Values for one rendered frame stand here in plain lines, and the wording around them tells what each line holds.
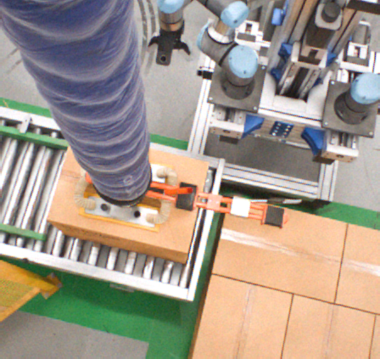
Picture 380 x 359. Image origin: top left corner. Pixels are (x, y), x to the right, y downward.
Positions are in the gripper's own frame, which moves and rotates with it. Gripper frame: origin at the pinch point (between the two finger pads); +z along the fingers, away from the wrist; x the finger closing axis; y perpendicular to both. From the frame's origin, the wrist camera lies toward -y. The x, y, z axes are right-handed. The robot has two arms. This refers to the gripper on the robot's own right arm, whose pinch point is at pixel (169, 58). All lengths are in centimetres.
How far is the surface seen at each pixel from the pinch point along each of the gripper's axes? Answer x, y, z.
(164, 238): -9, -51, 57
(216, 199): -27, -34, 43
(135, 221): 4, -47, 55
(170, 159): -4, -18, 57
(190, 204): -17, -38, 42
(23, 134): 70, -12, 88
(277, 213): -51, -34, 42
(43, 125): 63, -4, 93
